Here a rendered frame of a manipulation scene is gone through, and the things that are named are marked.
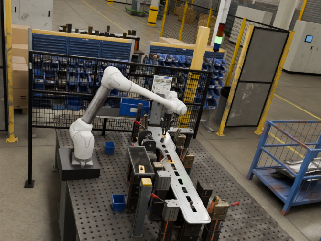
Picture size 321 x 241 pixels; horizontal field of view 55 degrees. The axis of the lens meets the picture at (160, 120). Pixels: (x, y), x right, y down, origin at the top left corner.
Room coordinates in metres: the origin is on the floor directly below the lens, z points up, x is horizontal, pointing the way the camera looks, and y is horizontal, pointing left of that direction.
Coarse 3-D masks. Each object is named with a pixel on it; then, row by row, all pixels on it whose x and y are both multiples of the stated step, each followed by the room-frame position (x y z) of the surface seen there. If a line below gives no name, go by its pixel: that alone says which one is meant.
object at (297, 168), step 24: (288, 120) 4.04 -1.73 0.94; (312, 120) 4.25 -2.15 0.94; (264, 144) 3.94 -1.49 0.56; (288, 144) 4.11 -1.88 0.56; (312, 144) 4.32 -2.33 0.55; (264, 168) 3.98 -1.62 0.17; (288, 168) 3.38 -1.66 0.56; (312, 168) 3.63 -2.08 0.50; (288, 192) 3.48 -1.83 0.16; (312, 192) 3.36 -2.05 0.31
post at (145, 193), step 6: (144, 186) 1.65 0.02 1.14; (150, 186) 1.67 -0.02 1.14; (144, 192) 1.65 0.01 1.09; (150, 192) 1.67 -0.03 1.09; (138, 198) 1.71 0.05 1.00; (144, 198) 1.66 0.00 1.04; (138, 204) 1.68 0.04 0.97; (144, 204) 1.67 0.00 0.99; (138, 210) 1.66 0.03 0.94; (144, 210) 1.67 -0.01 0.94; (138, 216) 1.66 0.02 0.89; (144, 216) 1.67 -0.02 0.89; (138, 222) 1.66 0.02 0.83; (138, 228) 1.66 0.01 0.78; (132, 234) 1.67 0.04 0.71; (138, 234) 1.67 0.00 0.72
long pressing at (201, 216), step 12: (156, 132) 2.76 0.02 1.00; (156, 144) 2.51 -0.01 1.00; (168, 144) 2.56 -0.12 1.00; (168, 168) 2.15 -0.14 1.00; (180, 168) 2.18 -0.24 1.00; (180, 192) 1.86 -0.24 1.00; (192, 192) 1.89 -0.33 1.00; (180, 204) 1.72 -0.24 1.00; (192, 216) 1.63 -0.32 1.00; (204, 216) 1.65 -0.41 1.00
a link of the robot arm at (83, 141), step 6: (78, 132) 2.37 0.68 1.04; (84, 132) 2.31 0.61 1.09; (90, 132) 2.34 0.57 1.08; (78, 138) 2.26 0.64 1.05; (84, 138) 2.26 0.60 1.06; (90, 138) 2.29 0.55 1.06; (78, 144) 2.24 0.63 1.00; (84, 144) 2.24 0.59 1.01; (90, 144) 2.27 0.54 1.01; (78, 150) 2.24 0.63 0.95; (84, 150) 2.24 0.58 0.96; (90, 150) 2.27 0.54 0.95; (78, 156) 2.24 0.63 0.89; (84, 156) 2.24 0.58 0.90; (90, 156) 2.29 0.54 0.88
